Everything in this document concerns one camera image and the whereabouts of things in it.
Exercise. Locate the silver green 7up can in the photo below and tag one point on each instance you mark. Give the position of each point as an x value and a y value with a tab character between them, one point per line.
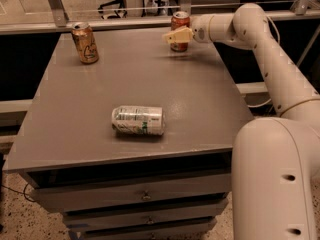
138	120

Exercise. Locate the black office chair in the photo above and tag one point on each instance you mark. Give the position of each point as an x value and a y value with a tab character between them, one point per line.
118	13

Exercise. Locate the red coke can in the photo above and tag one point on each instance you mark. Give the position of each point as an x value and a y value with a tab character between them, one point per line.
179	18

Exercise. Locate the bottom grey drawer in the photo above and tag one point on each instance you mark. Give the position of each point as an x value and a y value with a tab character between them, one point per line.
152	232

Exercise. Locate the top grey drawer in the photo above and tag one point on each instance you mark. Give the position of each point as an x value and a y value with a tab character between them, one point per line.
84	197

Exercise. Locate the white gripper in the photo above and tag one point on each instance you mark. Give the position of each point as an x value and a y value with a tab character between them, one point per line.
200	29

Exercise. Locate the middle grey drawer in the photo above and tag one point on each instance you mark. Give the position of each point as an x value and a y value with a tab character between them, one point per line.
147	214

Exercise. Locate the metal railing frame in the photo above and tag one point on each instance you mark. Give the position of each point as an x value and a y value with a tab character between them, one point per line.
39	16

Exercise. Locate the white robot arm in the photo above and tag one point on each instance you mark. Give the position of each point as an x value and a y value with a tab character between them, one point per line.
274	158

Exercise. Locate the grey drawer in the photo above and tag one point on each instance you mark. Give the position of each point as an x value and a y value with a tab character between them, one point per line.
147	214
152	232
84	197

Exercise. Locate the grey drawer cabinet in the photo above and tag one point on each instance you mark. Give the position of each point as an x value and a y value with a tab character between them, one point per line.
136	146

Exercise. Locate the gold soda can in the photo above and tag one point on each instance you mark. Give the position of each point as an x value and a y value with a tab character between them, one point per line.
84	40

